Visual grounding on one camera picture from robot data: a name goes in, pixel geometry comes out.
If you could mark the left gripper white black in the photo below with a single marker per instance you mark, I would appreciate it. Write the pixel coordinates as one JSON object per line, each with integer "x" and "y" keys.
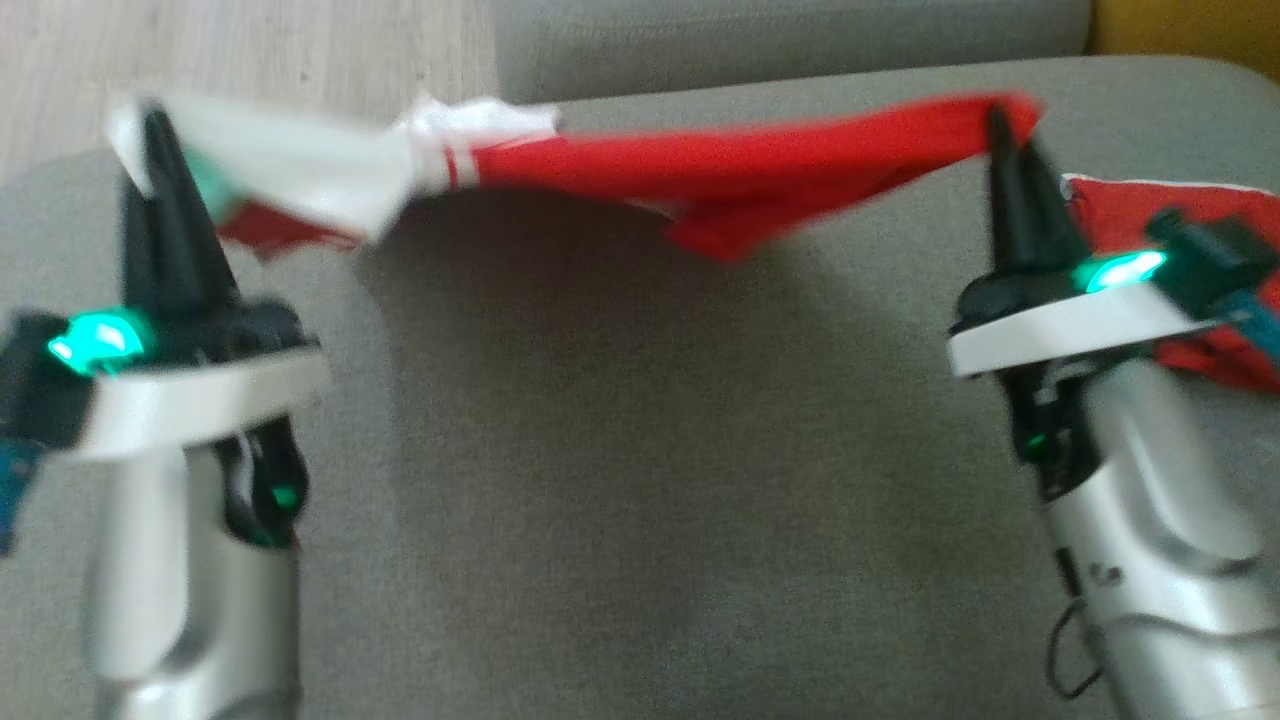
{"x": 200, "y": 395}

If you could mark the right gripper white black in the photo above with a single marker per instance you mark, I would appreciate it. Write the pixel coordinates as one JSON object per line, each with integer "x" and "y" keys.
{"x": 1050, "y": 325}

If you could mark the red shorts with white stripes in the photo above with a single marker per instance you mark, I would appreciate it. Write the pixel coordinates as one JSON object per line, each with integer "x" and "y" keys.
{"x": 1110, "y": 215}

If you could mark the red and white t-shirt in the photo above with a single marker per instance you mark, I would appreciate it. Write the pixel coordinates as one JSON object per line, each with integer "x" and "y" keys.
{"x": 700, "y": 170}

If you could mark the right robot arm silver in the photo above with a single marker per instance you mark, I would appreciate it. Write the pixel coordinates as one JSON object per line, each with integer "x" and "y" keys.
{"x": 1170, "y": 560}

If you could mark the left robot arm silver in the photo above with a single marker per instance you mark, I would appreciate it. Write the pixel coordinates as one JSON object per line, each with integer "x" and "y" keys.
{"x": 170, "y": 600}

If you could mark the grey sofa cushion with seam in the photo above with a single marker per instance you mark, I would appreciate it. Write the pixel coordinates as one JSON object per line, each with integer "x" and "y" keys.
{"x": 780, "y": 40}

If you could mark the large grey sofa seat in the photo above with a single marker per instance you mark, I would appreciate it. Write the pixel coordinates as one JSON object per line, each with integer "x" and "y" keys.
{"x": 650, "y": 480}

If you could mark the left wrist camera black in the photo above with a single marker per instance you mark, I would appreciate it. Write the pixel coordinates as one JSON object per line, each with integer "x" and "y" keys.
{"x": 40, "y": 390}

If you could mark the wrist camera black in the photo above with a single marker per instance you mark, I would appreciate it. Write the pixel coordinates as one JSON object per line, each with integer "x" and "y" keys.
{"x": 1220, "y": 255}
{"x": 40, "y": 390}

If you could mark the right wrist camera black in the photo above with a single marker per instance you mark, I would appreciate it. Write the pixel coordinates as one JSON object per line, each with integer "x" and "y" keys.
{"x": 1220, "y": 255}

